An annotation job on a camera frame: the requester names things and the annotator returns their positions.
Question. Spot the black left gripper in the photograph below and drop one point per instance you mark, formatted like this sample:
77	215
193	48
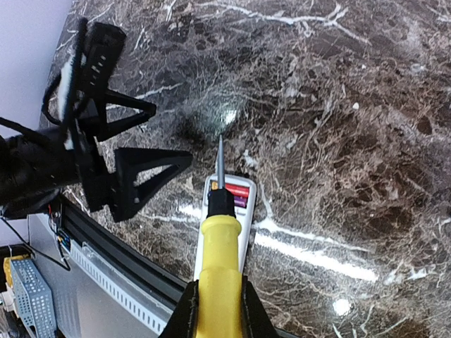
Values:
140	173

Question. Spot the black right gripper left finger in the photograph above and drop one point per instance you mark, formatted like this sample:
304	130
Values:
183	321

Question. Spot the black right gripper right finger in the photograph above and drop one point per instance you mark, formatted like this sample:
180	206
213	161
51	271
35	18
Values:
255	320

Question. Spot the yellow handle screwdriver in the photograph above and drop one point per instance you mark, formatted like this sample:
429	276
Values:
220	281

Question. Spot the grey remote control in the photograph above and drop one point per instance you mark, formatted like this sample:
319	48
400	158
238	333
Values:
243	215

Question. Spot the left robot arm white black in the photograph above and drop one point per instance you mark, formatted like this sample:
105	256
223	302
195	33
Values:
35	166

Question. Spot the blue purple battery in remote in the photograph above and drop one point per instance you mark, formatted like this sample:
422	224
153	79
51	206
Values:
240	201

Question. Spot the red battery in remote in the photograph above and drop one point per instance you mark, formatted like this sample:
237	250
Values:
236	190

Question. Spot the perforated metal box background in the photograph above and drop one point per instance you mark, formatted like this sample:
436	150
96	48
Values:
33	299

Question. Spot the white slotted cable duct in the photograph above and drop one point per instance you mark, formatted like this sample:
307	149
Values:
133	300

